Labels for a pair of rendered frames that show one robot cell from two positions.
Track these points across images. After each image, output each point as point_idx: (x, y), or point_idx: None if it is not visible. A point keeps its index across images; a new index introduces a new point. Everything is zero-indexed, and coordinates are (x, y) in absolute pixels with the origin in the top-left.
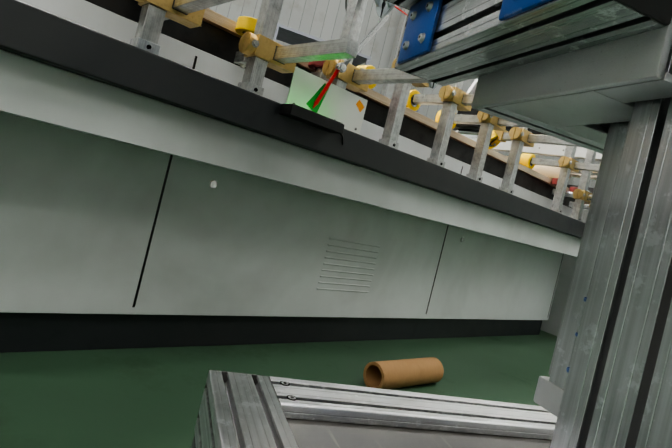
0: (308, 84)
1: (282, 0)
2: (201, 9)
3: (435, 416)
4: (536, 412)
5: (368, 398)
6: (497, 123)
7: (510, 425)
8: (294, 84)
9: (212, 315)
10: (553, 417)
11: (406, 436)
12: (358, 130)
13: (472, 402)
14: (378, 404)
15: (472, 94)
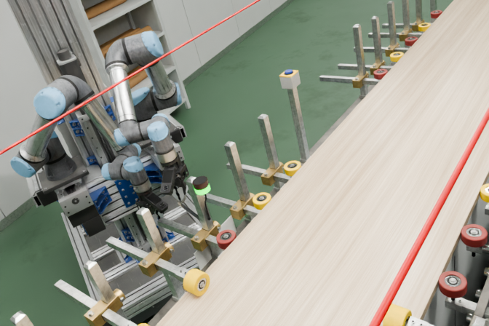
0: (225, 226)
1: (235, 183)
2: (255, 175)
3: (178, 265)
4: (142, 292)
5: (195, 260)
6: None
7: (156, 277)
8: (232, 223)
9: None
10: (137, 294)
11: (186, 260)
12: (200, 267)
13: (164, 282)
14: (193, 260)
15: (93, 299)
